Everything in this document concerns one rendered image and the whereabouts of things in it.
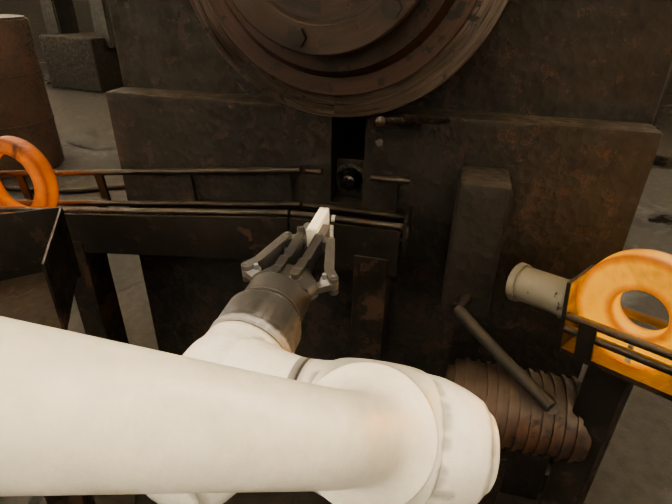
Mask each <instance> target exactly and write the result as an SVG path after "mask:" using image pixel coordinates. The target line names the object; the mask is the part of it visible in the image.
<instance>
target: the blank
mask: <svg viewBox="0 0 672 504"><path fill-rule="evenodd" d="M629 290H640V291H644V292H647V293H649V294H651V295H653V296H655V297H656V298H658V299H659V300H660V301H661V302H662V303H663V304H664V306H665V307H666V309H667V311H668V313H669V325H668V327H666V328H664V329H660V330H650V329H645V328H642V327H640V326H638V325H636V324H635V323H633V322H632V321H631V320H629V319H628V318H627V316H626V315H625V314H624V312H623V310H622V307H621V303H620V301H621V296H622V294H623V292H625V291H629ZM577 311H578V315H580V316H583V317H586V318H588V319H591V320H594V321H596V322H599V323H602V324H604V325H607V326H610V327H612V328H615V329H618V330H620V331H623V332H626V333H628V334H631V335H634V336H637V337H639V338H642V339H645V340H647V341H650V342H653V343H655V344H658V345H661V346H663V347H666V348H669V349H671V350H672V255H671V254H668V253H665V252H662V251H657V250H651V249H630V250H624V251H620V252H617V253H615V254H612V255H610V256H608V257H607V258H605V259H604V260H602V261H601V262H599V263H598V264H596V265H595V266H594V267H592V268H591V269H590V270H589V271H588V272H587V273H586V275H585V276H584V277H583V279H582V281H581V283H580V285H579V288H578V292H577ZM597 336H599V337H601V338H604V339H607V340H609V341H612V342H614V343H617V344H619V345H622V346H624V347H627V348H629V349H632V350H635V351H637V352H640V353H642V354H645V355H647V356H650V357H652V358H655V359H657V360H660V361H662V362H665V363H668V364H670V365H672V361H671V360H669V359H666V358H664V357H661V356H659V355H656V354H653V353H651V352H648V351H646V350H643V349H640V348H638V347H635V346H633V345H630V344H628V343H625V342H622V341H620V340H617V339H615V338H612V337H609V336H607V335H604V334H602V333H599V332H598V333H597ZM598 347H599V346H598ZM599 348H601V349H602V350H603V351H604V352H605V353H607V354H608V355H609V356H611V357H613V358H614V359H616V360H618V361H620V362H621V363H624V364H626V365H628V366H631V367H634V368H637V369H641V370H646V371H652V372H660V371H658V370H656V369H653V368H651V367H648V366H646V365H643V364H641V363H638V362H636V361H633V360H631V359H629V358H626V357H624V356H621V355H619V354H616V353H614V352H611V351H609V350H606V349H604V348H602V347H599Z"/></svg>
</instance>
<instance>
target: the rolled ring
mask: <svg viewBox="0 0 672 504"><path fill-rule="evenodd" d="M4 154H6V155H9V156H11V157H13V158H14V159H16V160H17V161H18V162H20V163H21V164H22V165H23V166H24V168H25V169H26V170H27V172H28V173H29V175H30V177H31V179H32V182H33V185H34V192H35V194H34V200H33V203H32V204H31V206H26V205H23V204H21V203H19V202H17V201H16V200H15V199H13V198H12V197H11V196H10V195H9V194H8V192H7V191H6V190H5V188H4V186H3V184H2V182H1V180H0V206H26V207H56V206H57V203H58V198H59V188H58V183H57V179H56V176H55V173H54V171H53V169H52V167H51V165H50V163H49V162H48V160H47V159H46V158H45V156H44V155H43V154H42V153H41V152H40V151H39V150H38V149H37V148H36V147H35V146H34V145H32V144H31V143H29V142H28V141H26V140H24V139H21V138H19V137H15V136H1V137H0V158H1V157H2V155H4Z"/></svg>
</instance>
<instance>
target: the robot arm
mask: <svg viewBox="0 0 672 504"><path fill-rule="evenodd" d="M329 225H330V224H329V208H324V207H320V208H319V209H318V211H317V213H316V214H315V216H314V218H313V219H312V221H311V223H309V222H306V223H305V224H304V225H303V226H298V227H297V233H296V234H292V233H291V232H289V231H286V232H284V233H282V234H281V235H280V236H279V237H278V238H276V239H275V240H274V241H273V242H272V243H270V244H269V245H268V246H267V247H266V248H264V249H263V250H262V251H261V252H260V253H259V254H257V255H256V256H255V257H253V258H251V259H249V260H247V261H244V262H242V263H241V269H242V276H243V281H244V282H250V283H249V284H248V286H247V287H246V289H245V290H244V291H242V292H239V293H238V294H236V295H235V296H233V297H232V298H231V300H230V301H229V302H228V304H227V305H226V307H225V308H224V310H223V311H222V313H221V314H220V315H219V317H218V318H217V319H216V320H215V321H214V322H213V324H212V325H211V327H210V329H209V331H208V332H207V333H206V334H205V335H204V336H203V337H201V338H200V339H198V340H197V341H195V342H194V343H193V344H192V345H191V346H190V347H189V348H188V349H187V350H186V351H185V353H184V354H183V355H182V356H181V355H177V354H172V353H168V352H163V351H158V350H154V349H149V348H145V347H140V346H136V345H131V344H127V343H122V342H117V341H113V340H108V339H104V338H99V337H95V336H90V335H85V334H81V333H76V332H72V331H67V330H63V329H58V328H53V327H49V326H44V325H39V324H35V323H30V322H26V321H21V320H16V319H12V318H7V317H3V316H0V496H61V495H123V494H145V495H147V496H148V497H149V498H150V499H151V500H153V501H154V502H156V503H158V504H223V503H225V502H226V501H227V500H229V499H230V498H231V497H232V496H233V495H234V494H236V493H247V492H307V491H314V492H315V493H317V494H319V495H321V496H323V497H324V498H325V499H327V500H328V501H329V502H331V503H332V504H478V503H479V502H480V501H481V499H482V498H483V496H484V495H486V494H487V493H489V492H490V490H491V489H492V487H493V485H494V483H495V480H496V478H497V474H498V469H499V462H500V436H499V430H498V426H497V423H496V421H495V418H494V416H493V415H492V414H491V413H490V412H489V410H488V408H487V406H486V404H485V403H484V402H483V401H482V400H481V399H480V398H478V397H477V396H476V395H474V394H473V393H471V392H470V391H468V390H467V389H465V388H463V387H461V386H460V385H458V384H456V383H454V382H452V381H449V380H447V379H445V378H442V377H439V376H435V375H431V374H427V373H425V372H424V371H422V370H419V369H417V368H414V367H410V366H406V365H401V364H397V363H391V362H385V361H379V360H372V359H363V358H340V359H336V360H320V359H311V358H306V357H302V356H299V355H296V354H294V353H295V351H296V348H297V346H298V344H299V342H300V339H301V337H302V336H301V323H302V321H303V318H304V316H305V314H306V312H307V310H308V307H309V305H310V303H311V302H312V301H314V300H315V299H316V298H317V297H318V294H319V293H323V292H328V293H329V294H330V295H332V296H335V295H337V294H338V275H337V273H336V272H335V270H334V266H335V238H334V237H329V236H330V226H329ZM306 244H307V249H306V251H305V253H304V254H303V252H304V250H305V248H306ZM324 251H325V261H324V273H322V277H320V281H319V282H318V283H317V282H316V280H315V279H314V277H313V275H312V272H313V270H314V268H315V266H316V264H317V262H318V260H319V258H320V256H321V254H323V255H324ZM302 254H303V256H302ZM301 256H302V258H300V257H301Z"/></svg>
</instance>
